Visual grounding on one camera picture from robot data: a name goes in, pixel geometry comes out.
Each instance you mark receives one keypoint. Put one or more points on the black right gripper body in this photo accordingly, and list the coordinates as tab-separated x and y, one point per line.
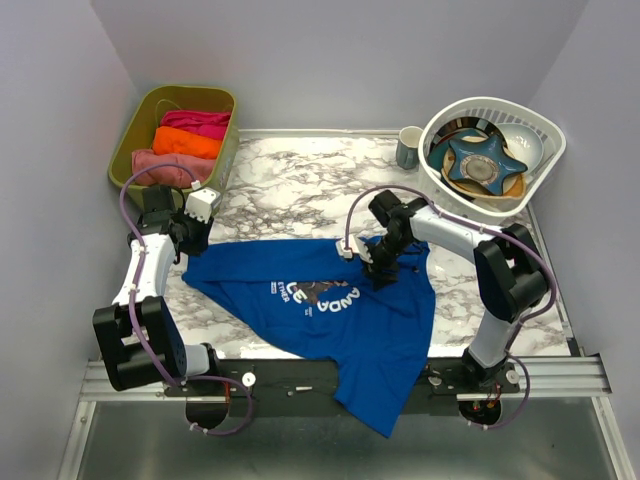
384	254

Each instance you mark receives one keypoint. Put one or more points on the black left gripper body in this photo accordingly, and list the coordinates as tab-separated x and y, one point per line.
195	233

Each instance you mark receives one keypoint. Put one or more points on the blue t shirt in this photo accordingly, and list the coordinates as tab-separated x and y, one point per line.
301	297

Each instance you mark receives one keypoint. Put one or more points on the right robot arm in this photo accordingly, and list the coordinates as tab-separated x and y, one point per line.
514	283

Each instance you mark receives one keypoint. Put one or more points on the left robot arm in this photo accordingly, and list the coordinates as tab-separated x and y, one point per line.
138	338

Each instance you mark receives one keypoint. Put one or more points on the pink rolled t shirt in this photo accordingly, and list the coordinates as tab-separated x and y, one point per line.
173	169

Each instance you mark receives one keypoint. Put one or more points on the orange rolled t shirt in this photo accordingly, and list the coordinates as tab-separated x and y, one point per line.
168	140

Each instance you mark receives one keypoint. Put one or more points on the magenta rolled t shirt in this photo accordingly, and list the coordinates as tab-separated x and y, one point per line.
212	125

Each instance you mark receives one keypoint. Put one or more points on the grey white mug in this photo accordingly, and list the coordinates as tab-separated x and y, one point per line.
406	155

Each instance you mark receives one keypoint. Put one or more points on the teal plate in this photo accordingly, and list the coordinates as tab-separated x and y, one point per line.
436	156

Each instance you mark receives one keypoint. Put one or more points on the olive green plastic bin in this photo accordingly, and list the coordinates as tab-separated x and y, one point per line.
157	102

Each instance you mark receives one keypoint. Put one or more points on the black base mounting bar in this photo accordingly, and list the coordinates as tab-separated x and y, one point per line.
447	386

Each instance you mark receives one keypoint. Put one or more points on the blue star shaped dish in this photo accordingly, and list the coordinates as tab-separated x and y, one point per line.
485	160

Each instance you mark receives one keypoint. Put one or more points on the white bowl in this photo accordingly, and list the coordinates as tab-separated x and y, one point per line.
524	143

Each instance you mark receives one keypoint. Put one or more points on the white plastic dish basket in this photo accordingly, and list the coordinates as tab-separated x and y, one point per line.
496	111

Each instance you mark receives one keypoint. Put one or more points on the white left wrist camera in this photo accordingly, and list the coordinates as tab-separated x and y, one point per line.
201	204

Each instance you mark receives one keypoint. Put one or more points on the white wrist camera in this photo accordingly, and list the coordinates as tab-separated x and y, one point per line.
201	204
351	247

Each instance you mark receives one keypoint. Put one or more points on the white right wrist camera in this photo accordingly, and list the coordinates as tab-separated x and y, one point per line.
351	247

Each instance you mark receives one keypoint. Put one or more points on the aluminium rail frame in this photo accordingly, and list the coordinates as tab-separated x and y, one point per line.
556	377

